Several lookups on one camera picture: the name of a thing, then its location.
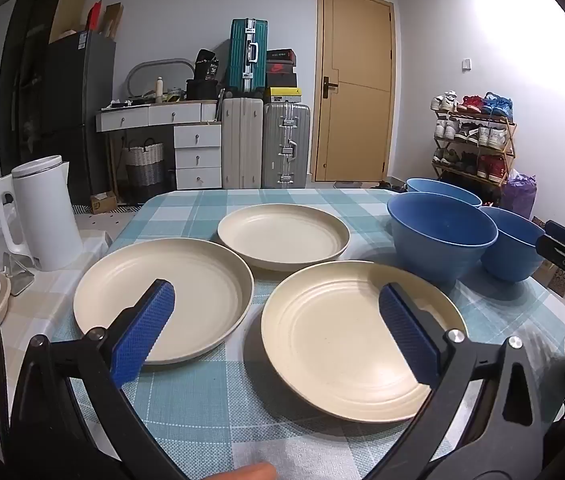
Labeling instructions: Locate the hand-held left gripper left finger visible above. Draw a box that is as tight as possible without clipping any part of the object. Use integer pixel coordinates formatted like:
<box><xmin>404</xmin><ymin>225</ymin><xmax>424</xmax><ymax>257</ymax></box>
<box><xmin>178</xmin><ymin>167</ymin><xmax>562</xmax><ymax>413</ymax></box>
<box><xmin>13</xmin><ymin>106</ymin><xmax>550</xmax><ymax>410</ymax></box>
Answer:
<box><xmin>5</xmin><ymin>279</ymin><xmax>183</xmax><ymax>480</ymax></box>

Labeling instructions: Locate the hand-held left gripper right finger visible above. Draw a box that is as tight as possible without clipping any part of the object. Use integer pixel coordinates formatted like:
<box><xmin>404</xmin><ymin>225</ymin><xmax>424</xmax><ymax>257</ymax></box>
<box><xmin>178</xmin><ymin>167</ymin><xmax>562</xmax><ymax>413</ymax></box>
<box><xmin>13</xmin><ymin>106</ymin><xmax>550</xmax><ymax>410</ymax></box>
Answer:
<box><xmin>377</xmin><ymin>282</ymin><xmax>558</xmax><ymax>480</ymax></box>

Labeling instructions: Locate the blue bowl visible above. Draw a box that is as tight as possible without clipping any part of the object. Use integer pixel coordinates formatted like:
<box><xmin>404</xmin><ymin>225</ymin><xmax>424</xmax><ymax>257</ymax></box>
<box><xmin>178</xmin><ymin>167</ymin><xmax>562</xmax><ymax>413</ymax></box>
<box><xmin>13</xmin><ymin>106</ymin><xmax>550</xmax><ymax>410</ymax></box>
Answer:
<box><xmin>480</xmin><ymin>206</ymin><xmax>547</xmax><ymax>282</ymax></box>
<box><xmin>387</xmin><ymin>192</ymin><xmax>499</xmax><ymax>288</ymax></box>
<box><xmin>407</xmin><ymin>178</ymin><xmax>483</xmax><ymax>209</ymax></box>

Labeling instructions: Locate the cream ribbed plate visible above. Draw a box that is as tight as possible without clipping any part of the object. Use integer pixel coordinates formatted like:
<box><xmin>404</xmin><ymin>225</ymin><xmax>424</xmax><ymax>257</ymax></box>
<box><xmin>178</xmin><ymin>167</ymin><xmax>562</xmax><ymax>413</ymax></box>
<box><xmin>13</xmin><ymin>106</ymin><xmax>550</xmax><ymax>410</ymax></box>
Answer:
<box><xmin>73</xmin><ymin>238</ymin><xmax>254</xmax><ymax>366</ymax></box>
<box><xmin>261</xmin><ymin>260</ymin><xmax>468</xmax><ymax>423</ymax></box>
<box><xmin>217</xmin><ymin>203</ymin><xmax>351</xmax><ymax>272</ymax></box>

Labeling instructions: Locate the person's left hand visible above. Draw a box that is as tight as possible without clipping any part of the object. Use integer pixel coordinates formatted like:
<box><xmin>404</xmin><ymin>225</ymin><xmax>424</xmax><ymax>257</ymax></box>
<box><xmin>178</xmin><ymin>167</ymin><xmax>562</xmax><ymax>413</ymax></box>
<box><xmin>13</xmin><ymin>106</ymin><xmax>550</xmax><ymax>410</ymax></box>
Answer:
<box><xmin>202</xmin><ymin>461</ymin><xmax>279</xmax><ymax>480</ymax></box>

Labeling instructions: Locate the patterned cardboard box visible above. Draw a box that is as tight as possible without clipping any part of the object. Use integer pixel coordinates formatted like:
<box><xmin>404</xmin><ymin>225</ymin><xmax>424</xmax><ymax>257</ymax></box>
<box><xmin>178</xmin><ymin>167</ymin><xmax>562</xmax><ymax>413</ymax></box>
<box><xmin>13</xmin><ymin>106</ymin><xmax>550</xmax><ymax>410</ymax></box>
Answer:
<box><xmin>531</xmin><ymin>216</ymin><xmax>565</xmax><ymax>297</ymax></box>

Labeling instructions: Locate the purple bag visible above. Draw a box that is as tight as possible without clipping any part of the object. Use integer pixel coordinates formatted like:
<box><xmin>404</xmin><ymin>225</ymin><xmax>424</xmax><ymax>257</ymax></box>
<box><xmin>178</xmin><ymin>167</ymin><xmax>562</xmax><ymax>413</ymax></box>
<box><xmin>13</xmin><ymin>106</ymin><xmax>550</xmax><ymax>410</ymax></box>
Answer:
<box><xmin>500</xmin><ymin>172</ymin><xmax>537</xmax><ymax>219</ymax></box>

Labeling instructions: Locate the teal checked tablecloth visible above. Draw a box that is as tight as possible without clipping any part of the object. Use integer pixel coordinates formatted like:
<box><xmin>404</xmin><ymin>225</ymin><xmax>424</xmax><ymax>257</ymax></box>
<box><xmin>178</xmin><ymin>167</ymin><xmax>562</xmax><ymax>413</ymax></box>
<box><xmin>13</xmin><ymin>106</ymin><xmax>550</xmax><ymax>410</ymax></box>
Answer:
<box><xmin>10</xmin><ymin>189</ymin><xmax>565</xmax><ymax>480</ymax></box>

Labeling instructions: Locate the beige checked cloth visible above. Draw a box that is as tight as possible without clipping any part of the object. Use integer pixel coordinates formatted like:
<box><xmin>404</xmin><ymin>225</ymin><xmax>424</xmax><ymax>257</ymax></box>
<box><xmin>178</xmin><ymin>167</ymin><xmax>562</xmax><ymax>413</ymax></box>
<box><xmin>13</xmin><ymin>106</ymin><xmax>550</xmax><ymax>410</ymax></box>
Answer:
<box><xmin>0</xmin><ymin>229</ymin><xmax>109</xmax><ymax>411</ymax></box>

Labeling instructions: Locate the wooden shoe rack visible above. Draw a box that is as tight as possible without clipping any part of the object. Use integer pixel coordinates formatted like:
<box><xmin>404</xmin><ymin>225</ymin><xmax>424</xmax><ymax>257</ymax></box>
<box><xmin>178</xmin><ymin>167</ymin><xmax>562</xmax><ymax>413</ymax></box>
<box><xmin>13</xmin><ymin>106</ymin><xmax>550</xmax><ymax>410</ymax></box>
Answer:
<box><xmin>431</xmin><ymin>105</ymin><xmax>517</xmax><ymax>196</ymax></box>

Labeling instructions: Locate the metal phone stand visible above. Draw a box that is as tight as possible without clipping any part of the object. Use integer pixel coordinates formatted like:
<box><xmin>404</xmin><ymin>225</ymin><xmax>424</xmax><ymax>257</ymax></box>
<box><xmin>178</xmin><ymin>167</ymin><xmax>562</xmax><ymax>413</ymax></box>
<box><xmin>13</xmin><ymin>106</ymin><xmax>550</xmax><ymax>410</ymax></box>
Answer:
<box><xmin>2</xmin><ymin>252</ymin><xmax>36</xmax><ymax>297</ymax></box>

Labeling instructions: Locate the small cardboard box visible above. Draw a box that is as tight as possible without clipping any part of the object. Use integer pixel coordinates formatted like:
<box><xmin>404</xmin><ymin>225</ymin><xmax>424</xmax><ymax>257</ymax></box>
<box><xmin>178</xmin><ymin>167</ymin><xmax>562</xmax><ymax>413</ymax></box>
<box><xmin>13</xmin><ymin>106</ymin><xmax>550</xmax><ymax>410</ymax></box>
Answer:
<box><xmin>90</xmin><ymin>191</ymin><xmax>118</xmax><ymax>214</ymax></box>

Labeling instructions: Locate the shoe rack with shoes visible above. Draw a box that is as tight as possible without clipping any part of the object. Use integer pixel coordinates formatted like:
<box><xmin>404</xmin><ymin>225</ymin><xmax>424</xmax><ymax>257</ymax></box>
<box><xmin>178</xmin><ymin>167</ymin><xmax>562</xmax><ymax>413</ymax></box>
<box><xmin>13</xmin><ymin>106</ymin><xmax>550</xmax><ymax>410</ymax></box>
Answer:
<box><xmin>431</xmin><ymin>91</ymin><xmax>516</xmax><ymax>184</ymax></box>

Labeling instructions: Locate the white electric kettle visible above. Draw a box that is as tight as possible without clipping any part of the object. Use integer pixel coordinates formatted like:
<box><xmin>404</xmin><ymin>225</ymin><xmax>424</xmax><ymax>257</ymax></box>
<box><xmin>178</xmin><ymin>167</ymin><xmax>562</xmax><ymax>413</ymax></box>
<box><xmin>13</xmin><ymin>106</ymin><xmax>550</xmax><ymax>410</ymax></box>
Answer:
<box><xmin>0</xmin><ymin>155</ymin><xmax>84</xmax><ymax>272</ymax></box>

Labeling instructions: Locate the woven laundry basket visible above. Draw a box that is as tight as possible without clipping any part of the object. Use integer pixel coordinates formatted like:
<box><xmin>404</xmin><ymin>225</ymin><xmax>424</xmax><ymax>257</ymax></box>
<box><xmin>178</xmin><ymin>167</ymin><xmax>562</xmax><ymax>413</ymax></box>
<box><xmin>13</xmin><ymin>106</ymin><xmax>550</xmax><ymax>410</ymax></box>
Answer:
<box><xmin>125</xmin><ymin>137</ymin><xmax>166</xmax><ymax>202</ymax></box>

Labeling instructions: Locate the white drawer desk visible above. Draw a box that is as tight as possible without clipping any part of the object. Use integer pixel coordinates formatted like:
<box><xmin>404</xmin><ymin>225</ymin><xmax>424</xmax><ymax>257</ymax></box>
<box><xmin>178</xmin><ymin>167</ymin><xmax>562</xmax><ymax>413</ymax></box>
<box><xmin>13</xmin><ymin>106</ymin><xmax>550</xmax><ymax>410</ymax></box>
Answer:
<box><xmin>96</xmin><ymin>101</ymin><xmax>223</xmax><ymax>191</ymax></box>

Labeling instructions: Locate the beige suitcase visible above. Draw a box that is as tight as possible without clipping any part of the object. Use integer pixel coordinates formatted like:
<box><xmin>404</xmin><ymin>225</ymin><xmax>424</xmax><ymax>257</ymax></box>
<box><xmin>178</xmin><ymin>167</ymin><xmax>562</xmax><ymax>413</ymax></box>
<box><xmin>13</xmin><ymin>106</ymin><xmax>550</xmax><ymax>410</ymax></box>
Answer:
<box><xmin>221</xmin><ymin>97</ymin><xmax>264</xmax><ymax>190</ymax></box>

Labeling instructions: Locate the silver suitcase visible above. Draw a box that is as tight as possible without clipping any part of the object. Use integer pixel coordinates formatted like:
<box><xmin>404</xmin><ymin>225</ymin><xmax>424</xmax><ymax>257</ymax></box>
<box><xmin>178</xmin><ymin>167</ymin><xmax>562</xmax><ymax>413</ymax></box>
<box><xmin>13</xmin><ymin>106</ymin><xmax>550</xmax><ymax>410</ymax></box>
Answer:
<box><xmin>261</xmin><ymin>102</ymin><xmax>311</xmax><ymax>189</ymax></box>

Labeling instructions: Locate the black refrigerator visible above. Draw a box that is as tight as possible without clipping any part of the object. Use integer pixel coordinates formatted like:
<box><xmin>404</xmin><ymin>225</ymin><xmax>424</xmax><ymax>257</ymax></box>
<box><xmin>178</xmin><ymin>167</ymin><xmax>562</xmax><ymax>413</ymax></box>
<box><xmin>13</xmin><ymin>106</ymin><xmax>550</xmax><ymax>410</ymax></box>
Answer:
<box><xmin>0</xmin><ymin>30</ymin><xmax>116</xmax><ymax>206</ymax></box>

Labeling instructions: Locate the black bag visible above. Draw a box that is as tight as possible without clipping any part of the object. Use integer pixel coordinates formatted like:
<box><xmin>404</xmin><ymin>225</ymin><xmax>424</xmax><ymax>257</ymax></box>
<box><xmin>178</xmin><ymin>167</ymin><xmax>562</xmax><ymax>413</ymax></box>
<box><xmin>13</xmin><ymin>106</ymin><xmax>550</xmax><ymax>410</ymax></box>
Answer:
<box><xmin>186</xmin><ymin>49</ymin><xmax>221</xmax><ymax>101</ymax></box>

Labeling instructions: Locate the wooden door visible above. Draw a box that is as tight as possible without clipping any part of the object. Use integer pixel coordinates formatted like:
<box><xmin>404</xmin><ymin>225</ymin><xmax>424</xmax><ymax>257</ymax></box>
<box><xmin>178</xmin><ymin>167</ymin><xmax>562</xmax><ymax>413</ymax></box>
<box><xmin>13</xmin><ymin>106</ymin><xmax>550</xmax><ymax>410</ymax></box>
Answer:
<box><xmin>313</xmin><ymin>0</ymin><xmax>396</xmax><ymax>184</ymax></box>

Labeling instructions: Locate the grey oval mirror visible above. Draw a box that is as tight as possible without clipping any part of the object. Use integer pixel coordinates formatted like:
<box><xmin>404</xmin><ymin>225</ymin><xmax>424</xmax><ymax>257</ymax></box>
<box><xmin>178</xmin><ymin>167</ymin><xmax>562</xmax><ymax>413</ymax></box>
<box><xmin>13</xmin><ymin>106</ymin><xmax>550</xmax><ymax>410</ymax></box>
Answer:
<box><xmin>126</xmin><ymin>58</ymin><xmax>196</xmax><ymax>99</ymax></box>

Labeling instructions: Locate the yellow and white shoe box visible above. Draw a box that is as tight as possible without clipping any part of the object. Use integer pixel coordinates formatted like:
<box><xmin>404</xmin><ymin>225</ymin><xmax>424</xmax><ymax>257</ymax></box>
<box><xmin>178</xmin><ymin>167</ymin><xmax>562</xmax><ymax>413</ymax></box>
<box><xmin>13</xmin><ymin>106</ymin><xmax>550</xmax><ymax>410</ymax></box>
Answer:
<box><xmin>265</xmin><ymin>86</ymin><xmax>304</xmax><ymax>106</ymax></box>

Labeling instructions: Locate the red and black shoe box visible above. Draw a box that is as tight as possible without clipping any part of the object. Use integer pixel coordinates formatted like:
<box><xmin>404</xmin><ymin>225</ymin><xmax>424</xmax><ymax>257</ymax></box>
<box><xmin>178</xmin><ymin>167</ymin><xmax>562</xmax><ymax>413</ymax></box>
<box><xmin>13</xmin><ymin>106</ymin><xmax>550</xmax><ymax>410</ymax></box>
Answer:
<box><xmin>266</xmin><ymin>63</ymin><xmax>298</xmax><ymax>88</ymax></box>

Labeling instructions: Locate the teal suitcase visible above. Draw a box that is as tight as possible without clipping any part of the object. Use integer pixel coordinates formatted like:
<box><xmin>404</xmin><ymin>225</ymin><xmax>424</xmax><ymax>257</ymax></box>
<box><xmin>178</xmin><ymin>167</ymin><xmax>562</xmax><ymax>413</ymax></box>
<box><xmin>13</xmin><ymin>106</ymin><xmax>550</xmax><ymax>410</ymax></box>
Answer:
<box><xmin>227</xmin><ymin>19</ymin><xmax>268</xmax><ymax>94</ymax></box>

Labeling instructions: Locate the brown flat box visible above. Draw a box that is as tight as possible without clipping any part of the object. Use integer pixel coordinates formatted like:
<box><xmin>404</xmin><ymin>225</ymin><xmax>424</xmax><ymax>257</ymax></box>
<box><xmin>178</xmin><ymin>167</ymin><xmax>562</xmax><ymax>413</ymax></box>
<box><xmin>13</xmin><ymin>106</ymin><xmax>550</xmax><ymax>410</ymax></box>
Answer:
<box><xmin>104</xmin><ymin>3</ymin><xmax>124</xmax><ymax>41</ymax></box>

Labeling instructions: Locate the tall cardboard box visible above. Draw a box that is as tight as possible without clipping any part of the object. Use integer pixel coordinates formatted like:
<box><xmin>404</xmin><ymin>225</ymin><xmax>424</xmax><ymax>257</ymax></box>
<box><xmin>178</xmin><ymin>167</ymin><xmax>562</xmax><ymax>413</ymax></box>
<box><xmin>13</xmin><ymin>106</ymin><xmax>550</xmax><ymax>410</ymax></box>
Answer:
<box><xmin>50</xmin><ymin>0</ymin><xmax>91</xmax><ymax>44</ymax></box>

